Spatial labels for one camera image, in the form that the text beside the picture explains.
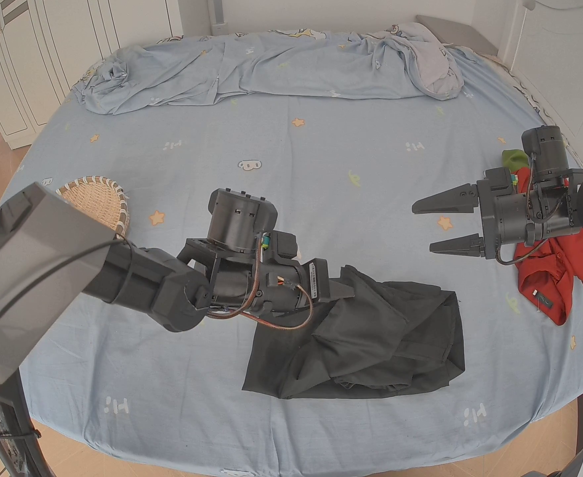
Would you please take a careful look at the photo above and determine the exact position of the black shirt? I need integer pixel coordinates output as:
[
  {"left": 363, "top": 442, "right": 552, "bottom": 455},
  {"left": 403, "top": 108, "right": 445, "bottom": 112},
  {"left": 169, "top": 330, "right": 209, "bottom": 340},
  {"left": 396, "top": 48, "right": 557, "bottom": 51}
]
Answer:
[{"left": 242, "top": 265, "right": 467, "bottom": 400}]

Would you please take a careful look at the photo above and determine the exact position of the green garment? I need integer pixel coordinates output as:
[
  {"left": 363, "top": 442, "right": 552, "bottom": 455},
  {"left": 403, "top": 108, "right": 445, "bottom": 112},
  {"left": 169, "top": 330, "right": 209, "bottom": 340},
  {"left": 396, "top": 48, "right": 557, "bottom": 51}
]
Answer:
[{"left": 501, "top": 149, "right": 530, "bottom": 174}]

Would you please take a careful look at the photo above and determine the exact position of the white wardrobe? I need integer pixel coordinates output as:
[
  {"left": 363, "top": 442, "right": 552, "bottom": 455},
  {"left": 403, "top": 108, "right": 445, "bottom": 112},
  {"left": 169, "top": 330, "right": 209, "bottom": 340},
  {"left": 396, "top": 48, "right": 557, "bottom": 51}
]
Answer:
[{"left": 0, "top": 0, "right": 184, "bottom": 151}]

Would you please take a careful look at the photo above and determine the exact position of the black cable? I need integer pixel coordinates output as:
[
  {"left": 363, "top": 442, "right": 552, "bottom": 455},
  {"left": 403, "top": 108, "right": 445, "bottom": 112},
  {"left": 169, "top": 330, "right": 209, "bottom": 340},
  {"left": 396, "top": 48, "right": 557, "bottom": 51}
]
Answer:
[
  {"left": 0, "top": 236, "right": 137, "bottom": 359},
  {"left": 204, "top": 285, "right": 314, "bottom": 332},
  {"left": 494, "top": 239, "right": 547, "bottom": 267}
]

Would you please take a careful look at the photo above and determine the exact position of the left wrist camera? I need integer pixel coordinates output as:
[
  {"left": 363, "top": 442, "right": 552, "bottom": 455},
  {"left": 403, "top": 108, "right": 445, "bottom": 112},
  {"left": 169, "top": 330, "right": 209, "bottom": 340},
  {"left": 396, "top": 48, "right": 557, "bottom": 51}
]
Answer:
[{"left": 270, "top": 230, "right": 300, "bottom": 263}]

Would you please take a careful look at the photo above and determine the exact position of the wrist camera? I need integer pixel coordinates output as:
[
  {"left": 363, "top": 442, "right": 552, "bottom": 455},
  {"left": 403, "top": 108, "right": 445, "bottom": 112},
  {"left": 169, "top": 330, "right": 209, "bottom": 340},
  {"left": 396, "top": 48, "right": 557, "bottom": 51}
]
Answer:
[
  {"left": 270, "top": 230, "right": 300, "bottom": 263},
  {"left": 484, "top": 166, "right": 519, "bottom": 196}
]

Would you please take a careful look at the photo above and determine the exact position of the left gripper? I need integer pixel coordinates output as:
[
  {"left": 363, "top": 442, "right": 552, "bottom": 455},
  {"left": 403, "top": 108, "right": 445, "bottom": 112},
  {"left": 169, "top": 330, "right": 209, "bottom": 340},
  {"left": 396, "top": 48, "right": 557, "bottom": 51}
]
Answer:
[{"left": 252, "top": 257, "right": 344, "bottom": 318}]

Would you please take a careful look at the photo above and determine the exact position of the red shirt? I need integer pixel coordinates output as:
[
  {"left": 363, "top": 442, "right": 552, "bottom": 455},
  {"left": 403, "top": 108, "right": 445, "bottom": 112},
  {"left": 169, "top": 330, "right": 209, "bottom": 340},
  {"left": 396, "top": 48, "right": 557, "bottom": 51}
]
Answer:
[{"left": 513, "top": 166, "right": 583, "bottom": 327}]

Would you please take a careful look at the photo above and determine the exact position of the bed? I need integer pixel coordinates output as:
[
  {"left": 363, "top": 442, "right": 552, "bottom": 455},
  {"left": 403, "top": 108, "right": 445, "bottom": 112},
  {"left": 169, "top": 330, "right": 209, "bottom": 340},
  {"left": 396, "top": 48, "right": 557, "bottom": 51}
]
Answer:
[{"left": 0, "top": 0, "right": 583, "bottom": 476}]

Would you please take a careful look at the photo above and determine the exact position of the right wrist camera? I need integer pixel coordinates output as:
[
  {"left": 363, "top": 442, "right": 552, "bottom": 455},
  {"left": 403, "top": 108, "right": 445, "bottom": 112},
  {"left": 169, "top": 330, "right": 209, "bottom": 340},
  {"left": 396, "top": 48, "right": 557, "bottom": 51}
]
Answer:
[{"left": 484, "top": 166, "right": 519, "bottom": 196}]

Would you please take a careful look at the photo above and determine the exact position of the round woven basket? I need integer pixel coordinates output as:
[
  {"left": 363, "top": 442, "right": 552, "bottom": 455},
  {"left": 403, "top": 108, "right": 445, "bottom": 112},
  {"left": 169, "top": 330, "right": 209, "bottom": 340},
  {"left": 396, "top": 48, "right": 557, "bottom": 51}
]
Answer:
[{"left": 55, "top": 175, "right": 132, "bottom": 241}]

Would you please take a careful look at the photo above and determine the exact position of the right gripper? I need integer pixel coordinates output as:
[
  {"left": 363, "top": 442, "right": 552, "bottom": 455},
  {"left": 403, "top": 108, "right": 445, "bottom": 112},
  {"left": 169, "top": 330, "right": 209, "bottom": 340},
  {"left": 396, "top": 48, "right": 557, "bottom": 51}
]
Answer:
[{"left": 412, "top": 179, "right": 545, "bottom": 262}]

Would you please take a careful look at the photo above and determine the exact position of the pale blue quilt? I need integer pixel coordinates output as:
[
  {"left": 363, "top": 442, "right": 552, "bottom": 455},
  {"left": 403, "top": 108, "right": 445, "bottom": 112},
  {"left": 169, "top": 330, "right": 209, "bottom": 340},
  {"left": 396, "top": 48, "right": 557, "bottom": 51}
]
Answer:
[{"left": 75, "top": 22, "right": 466, "bottom": 116}]

